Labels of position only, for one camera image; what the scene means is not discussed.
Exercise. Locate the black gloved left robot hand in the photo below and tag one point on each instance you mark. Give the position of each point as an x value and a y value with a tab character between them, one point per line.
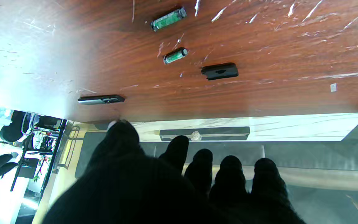
141	193

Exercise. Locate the black remote control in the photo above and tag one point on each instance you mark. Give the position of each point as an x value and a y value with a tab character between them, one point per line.
101	99

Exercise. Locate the green battery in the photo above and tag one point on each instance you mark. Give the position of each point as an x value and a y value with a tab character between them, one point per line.
168	19
175	56

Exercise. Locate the black battery cover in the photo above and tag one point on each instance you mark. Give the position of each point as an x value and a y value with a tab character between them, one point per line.
219	71

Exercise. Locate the black rectangular tray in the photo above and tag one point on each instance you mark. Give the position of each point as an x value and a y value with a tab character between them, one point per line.
222	130

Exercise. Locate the black office chair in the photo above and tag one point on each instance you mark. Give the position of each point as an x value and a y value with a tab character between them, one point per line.
11	130

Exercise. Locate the white marble coffee table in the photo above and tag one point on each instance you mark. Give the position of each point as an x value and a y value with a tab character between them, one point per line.
291	127

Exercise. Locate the white tape scrap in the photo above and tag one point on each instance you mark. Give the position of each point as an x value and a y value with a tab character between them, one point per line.
333	87

